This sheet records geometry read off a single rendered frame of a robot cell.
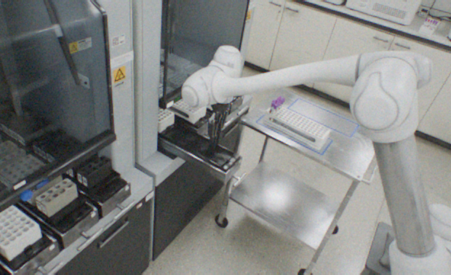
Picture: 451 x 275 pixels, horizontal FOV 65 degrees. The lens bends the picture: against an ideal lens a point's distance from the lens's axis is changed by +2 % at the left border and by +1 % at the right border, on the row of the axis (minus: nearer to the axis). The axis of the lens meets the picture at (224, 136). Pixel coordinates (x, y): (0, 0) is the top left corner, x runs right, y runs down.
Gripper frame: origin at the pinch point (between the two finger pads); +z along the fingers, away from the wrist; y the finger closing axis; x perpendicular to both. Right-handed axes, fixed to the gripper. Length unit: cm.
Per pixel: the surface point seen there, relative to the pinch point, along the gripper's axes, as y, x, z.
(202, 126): -8.1, -11.4, 3.7
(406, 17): -226, 40, -12
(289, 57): -224, -46, 55
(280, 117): -30.8, 16.4, -3.2
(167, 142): 11.2, -16.1, 3.8
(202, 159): 10.3, 1.4, 3.8
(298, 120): -34.2, 24.1, -3.7
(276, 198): -41, 25, 56
